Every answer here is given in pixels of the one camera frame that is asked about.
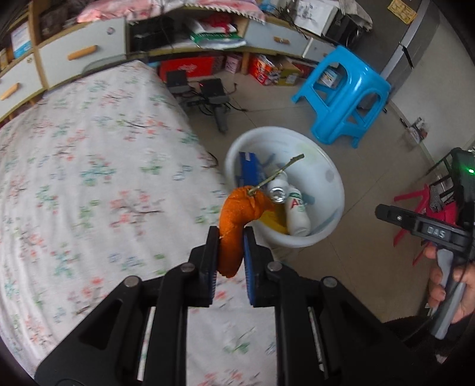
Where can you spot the green white bag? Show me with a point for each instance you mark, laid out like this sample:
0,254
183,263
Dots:
215,39

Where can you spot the blue plastic stool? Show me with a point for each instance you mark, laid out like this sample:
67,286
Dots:
345,63

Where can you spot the person's right hand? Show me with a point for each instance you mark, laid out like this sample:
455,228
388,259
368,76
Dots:
436,293

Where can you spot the white bottle green label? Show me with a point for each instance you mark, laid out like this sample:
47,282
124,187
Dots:
278,193
297,219

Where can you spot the yellow paper notice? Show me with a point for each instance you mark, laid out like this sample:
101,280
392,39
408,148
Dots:
400,11

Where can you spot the cardboard box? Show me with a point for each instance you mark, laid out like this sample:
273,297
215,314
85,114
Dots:
293,74

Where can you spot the pink cloth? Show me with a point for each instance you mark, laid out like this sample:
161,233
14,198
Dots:
148,7

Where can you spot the long wooden cabinet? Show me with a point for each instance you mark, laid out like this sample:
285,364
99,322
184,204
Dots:
148,55

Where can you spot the red cloth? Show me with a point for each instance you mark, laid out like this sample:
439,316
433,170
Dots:
219,22

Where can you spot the floral tablecloth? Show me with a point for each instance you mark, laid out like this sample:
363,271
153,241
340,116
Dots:
92,167

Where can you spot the orange snack carton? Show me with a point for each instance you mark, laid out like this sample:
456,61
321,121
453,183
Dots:
261,70

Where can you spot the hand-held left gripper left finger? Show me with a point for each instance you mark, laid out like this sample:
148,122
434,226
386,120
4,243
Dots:
209,267

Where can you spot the orange chili pepper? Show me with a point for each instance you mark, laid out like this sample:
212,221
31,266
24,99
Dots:
233,222

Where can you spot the blue packet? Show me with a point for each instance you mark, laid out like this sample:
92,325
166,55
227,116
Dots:
248,167

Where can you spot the yellow packet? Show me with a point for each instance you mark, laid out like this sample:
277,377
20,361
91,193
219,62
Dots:
276,222

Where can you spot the grey refrigerator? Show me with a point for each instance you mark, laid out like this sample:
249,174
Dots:
419,44

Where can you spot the red flat box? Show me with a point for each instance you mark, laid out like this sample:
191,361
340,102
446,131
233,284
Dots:
185,68

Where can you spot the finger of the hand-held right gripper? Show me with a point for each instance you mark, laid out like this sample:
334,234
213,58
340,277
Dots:
393,215

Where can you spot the small printed box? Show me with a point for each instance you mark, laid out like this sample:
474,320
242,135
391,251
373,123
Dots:
417,130

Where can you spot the red plastic stool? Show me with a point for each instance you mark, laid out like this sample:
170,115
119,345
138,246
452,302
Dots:
412,196

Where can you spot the black electronic box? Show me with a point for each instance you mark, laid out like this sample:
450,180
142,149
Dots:
152,33

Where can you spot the pink box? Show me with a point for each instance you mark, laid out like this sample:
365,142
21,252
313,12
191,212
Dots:
233,64

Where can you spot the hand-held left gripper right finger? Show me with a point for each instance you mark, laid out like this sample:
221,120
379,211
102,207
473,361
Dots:
248,271

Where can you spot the white plastic bucket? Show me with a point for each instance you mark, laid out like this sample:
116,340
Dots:
315,148

